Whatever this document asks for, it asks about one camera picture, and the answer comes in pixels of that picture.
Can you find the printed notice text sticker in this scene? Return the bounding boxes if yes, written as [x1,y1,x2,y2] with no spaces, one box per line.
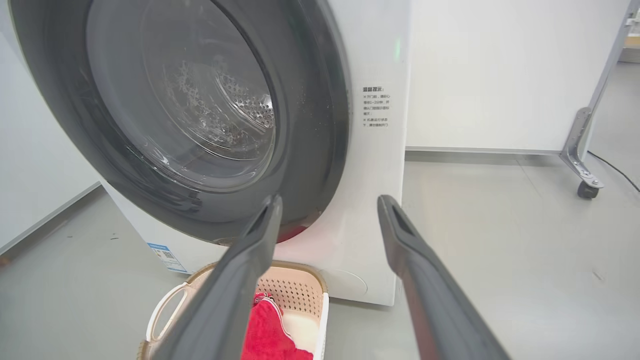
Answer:
[362,86,392,130]

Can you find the dark round glass washer door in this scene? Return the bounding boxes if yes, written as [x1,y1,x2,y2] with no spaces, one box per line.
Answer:
[9,0,351,247]

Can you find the red garment with white trim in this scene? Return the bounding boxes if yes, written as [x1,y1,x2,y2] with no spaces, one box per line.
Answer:
[241,291,315,360]

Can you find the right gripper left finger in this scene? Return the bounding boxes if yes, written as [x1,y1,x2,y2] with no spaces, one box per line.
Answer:
[150,195,284,360]

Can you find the white partition panel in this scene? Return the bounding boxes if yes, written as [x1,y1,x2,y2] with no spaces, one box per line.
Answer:
[406,0,632,156]

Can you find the white front-load washing machine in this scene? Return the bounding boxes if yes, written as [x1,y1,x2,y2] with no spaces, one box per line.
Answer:
[0,0,413,307]

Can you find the beige perforated laundry basket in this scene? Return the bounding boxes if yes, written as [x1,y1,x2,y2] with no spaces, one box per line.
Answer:
[137,260,330,360]

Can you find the blue energy label sticker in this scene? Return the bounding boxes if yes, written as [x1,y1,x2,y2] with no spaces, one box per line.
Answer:
[146,242,190,274]

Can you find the thin dark floor cable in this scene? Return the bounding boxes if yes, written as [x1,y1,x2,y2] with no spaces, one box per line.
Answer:
[587,150,640,194]

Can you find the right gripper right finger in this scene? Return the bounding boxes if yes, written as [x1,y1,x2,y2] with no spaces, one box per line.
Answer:
[377,195,512,360]

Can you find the grey metal leg with caster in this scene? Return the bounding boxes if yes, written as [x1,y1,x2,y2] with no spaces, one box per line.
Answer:
[559,0,640,200]

